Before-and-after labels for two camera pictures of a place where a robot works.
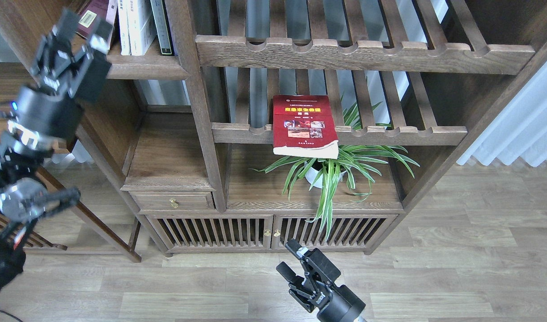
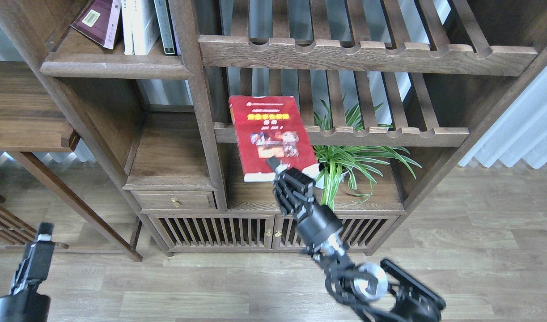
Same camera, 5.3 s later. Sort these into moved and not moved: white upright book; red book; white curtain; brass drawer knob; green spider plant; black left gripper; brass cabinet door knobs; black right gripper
Moved: black left gripper; red book; black right gripper
Not moved: brass cabinet door knobs; brass drawer knob; white curtain; green spider plant; white upright book
